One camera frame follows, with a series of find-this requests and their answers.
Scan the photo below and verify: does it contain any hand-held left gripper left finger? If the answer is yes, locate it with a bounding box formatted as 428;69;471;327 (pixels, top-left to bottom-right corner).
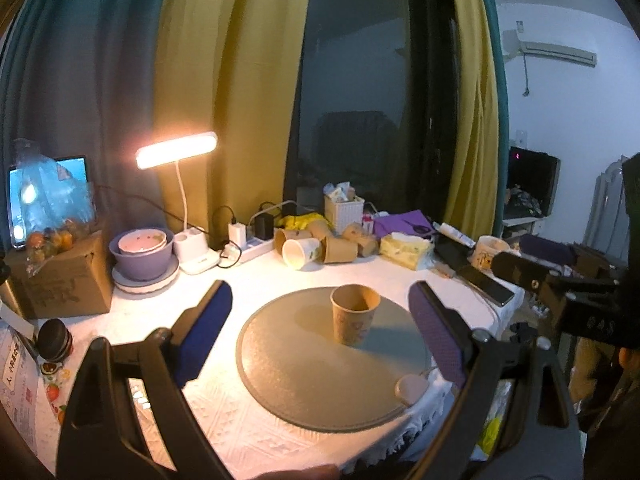
55;280;236;480

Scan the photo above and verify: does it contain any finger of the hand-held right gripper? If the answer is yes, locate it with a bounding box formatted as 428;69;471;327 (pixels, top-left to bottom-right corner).
490;250;551;295
519;233;578;267

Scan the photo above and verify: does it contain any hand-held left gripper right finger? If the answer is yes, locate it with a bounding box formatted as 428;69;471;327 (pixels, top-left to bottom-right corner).
407;281;586;480

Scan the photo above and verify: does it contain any white paper cup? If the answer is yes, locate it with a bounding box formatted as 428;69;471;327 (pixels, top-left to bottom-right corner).
282;237;321;271

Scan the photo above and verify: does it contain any person's right hand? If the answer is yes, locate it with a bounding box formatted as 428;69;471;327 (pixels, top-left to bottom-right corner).
619;345;640;378

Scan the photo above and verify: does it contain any printed ceramic mug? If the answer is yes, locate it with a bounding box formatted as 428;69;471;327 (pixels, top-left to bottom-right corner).
469;235;511;272

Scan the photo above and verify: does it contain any black smartphone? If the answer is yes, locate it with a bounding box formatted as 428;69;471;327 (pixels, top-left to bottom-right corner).
456;264;516;308

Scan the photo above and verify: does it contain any black wallet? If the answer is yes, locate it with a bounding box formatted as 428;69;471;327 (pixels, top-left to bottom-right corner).
434;240;473;272

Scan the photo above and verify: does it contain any white tube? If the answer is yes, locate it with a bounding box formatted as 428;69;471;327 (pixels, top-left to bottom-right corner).
433;221;477;248

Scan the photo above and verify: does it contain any black monitor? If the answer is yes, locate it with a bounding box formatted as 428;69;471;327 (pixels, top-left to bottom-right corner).
507;146;562;216

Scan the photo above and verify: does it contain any white plate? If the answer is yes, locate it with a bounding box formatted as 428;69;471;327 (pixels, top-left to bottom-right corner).
111;256;181;295

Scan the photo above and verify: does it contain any yellow tissue pack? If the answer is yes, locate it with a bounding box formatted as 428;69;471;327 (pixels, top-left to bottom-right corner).
379;231;436;271

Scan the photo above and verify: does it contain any white lace tablecloth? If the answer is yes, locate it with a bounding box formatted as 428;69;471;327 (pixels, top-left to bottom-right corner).
30;247;516;480

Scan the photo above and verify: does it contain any white power strip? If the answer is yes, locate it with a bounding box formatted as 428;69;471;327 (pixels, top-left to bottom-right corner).
220;236;277;264

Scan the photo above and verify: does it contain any purple bowl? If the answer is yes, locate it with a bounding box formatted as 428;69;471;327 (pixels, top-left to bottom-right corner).
109;229;176;282

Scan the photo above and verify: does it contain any person's dark clothing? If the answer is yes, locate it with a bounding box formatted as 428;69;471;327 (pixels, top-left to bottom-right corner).
570;335;640;480

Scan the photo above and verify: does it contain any white charger plug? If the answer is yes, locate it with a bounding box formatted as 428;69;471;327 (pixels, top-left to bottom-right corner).
228;220;249;250

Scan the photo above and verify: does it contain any pink bowl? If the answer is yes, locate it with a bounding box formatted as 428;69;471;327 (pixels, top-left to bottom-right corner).
117;229;168;255

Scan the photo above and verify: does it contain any purple pouch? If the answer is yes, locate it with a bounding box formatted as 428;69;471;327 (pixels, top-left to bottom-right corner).
372;210;435;241

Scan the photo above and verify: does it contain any round grey mat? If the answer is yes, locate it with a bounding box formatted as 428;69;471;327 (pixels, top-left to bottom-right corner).
236;287;433;432

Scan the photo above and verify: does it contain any black round tin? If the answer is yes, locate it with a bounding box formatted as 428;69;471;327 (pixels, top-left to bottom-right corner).
37;318;75;363

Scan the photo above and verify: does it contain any yellow cloth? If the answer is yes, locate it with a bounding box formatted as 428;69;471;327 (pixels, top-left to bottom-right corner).
276;212;332;232

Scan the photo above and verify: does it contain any cardboard box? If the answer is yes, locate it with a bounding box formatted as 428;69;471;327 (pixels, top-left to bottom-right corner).
4;230;114;320

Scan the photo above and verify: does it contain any white woven basket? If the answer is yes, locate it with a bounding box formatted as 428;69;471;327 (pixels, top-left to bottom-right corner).
324;193;366;237

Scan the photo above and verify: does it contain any yellow curtain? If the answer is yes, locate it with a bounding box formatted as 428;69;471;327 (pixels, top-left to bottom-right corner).
442;0;501;231
152;0;316;251

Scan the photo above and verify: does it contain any strawberry print paper sheet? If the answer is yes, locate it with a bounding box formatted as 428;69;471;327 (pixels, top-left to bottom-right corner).
0;317;73;466

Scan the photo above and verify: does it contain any white desk lamp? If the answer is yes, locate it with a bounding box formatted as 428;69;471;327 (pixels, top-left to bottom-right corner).
136;131;221;275

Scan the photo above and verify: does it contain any plastic bag of fruit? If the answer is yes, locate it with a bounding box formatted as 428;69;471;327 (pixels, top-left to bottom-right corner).
14;139;98;277

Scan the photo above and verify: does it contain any white air conditioner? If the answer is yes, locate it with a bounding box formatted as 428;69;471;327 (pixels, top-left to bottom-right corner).
501;29;599;67

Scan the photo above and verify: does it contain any dark window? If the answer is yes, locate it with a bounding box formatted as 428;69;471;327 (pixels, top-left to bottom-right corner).
282;0;463;226

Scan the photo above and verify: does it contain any grey curtain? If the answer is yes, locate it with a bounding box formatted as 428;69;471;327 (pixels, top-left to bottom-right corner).
0;0;173;233

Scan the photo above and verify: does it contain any teal curtain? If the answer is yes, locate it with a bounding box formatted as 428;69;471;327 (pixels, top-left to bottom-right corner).
0;0;176;126

